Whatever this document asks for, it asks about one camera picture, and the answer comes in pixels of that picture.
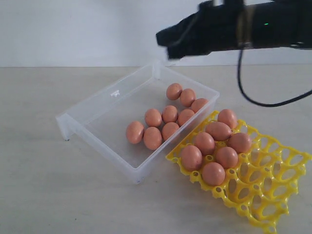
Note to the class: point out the yellow plastic egg tray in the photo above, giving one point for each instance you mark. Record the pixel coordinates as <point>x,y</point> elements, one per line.
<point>262,182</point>

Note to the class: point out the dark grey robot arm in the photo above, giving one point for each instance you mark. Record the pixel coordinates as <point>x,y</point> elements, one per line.
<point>274,24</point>

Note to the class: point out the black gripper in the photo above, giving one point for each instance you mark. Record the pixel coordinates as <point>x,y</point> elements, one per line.
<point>213,28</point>

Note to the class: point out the clear plastic bin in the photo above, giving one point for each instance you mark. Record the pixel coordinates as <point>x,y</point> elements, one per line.
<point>101,119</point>

